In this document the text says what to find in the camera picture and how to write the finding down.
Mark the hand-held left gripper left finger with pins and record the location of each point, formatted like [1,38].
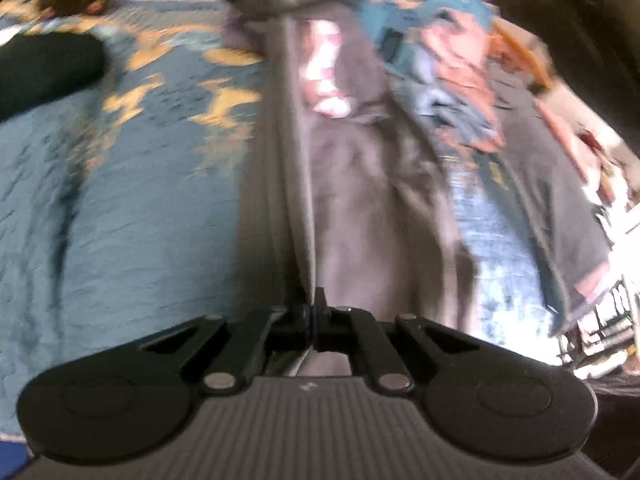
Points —
[300,330]

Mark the blue floral quilt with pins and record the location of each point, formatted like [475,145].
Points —
[150,210]

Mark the pink and blue hoodie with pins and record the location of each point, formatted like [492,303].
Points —
[460,75]

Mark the blue cartoon officer pillow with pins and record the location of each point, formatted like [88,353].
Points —
[390,25]

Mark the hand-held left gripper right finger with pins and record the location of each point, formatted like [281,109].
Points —
[325,330]

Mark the black folded cloth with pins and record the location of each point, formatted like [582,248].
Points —
[45,70]

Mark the pink heart-print cloth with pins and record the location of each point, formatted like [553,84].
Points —
[325,80]

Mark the grey garment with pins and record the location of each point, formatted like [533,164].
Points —
[360,185]

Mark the grey duvet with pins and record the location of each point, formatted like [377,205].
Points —
[550,185]

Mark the pink satin cloth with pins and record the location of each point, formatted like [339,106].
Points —
[565,135]

